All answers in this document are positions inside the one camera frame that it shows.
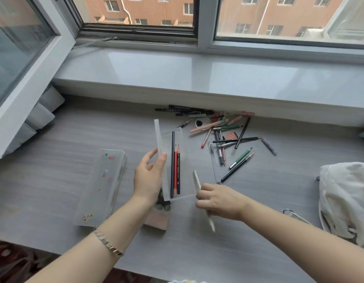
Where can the white window sill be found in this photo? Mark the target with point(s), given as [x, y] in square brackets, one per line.
[170, 70]

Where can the person's left hand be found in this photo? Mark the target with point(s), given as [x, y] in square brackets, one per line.
[148, 182]

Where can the person's right hand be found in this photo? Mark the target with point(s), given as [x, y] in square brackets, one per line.
[226, 203]

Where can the grey wooden desk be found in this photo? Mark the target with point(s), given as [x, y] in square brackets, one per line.
[67, 138]

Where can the white quilted backpack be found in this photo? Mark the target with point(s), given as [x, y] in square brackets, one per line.
[344, 188]

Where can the person's right forearm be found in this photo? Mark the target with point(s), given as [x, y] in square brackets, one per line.
[302, 241]

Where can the brick apartment building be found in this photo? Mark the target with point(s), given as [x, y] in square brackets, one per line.
[152, 8]

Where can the thin wooden stick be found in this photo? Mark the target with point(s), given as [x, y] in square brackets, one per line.
[197, 181]

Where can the frosted plastic box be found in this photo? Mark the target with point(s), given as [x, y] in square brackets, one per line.
[185, 162]

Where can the pile of pens and pencils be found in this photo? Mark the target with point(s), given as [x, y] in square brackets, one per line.
[185, 108]

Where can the white window frame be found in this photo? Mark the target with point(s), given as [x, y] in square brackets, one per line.
[207, 23]

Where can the small orange box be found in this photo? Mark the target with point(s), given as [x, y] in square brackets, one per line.
[231, 135]

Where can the dark grey pencil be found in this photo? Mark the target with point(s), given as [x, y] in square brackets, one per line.
[178, 173]

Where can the clear sticker pencil box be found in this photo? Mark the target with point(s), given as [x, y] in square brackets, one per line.
[99, 191]

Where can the cartoon sheep pencil pouch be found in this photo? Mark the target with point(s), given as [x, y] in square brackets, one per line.
[158, 218]

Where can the open white window sash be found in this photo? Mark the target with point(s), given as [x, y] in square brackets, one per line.
[37, 94]

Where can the red pencil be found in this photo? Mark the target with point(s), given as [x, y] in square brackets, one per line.
[175, 170]

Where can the person's left forearm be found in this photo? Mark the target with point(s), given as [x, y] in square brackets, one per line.
[90, 250]

